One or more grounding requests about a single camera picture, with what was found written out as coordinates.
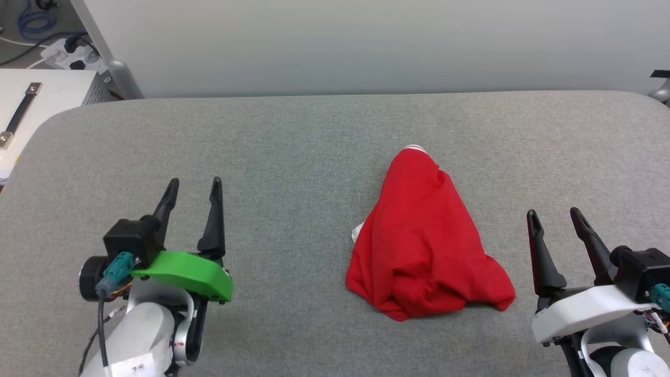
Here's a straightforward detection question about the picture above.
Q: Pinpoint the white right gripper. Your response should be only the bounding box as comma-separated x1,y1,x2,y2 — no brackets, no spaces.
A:
527,207,661,345

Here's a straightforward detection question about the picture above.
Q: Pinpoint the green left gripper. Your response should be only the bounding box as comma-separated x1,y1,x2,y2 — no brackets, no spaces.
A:
131,176,234,304

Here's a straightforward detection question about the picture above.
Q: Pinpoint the red T-shirt with white trim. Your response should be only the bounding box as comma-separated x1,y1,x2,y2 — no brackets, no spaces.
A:
345,145,517,322

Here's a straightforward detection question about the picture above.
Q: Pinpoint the grey metal partition foot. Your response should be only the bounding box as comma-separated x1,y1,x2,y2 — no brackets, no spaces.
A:
107,59,144,100
648,70,670,107

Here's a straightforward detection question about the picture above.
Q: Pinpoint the white metal equipment case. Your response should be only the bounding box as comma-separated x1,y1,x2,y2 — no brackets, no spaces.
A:
0,69,114,183

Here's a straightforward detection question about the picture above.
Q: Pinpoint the white power strip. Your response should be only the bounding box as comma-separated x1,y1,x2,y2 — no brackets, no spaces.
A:
41,38,108,72

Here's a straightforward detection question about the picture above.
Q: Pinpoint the white partition panel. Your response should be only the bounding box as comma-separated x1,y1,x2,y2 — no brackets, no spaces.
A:
71,0,670,99

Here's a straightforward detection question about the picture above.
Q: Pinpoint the black strap case handle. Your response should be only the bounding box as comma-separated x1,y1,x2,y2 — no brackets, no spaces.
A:
0,82,43,150

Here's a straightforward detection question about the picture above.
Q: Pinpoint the black floor cable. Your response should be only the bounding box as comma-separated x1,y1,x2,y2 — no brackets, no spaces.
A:
0,31,100,68

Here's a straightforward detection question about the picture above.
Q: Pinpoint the white floor cable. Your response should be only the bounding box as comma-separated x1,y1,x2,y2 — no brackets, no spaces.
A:
0,36,50,70

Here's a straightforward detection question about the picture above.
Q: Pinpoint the blue coiled cable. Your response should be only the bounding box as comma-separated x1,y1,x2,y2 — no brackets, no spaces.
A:
17,0,58,42

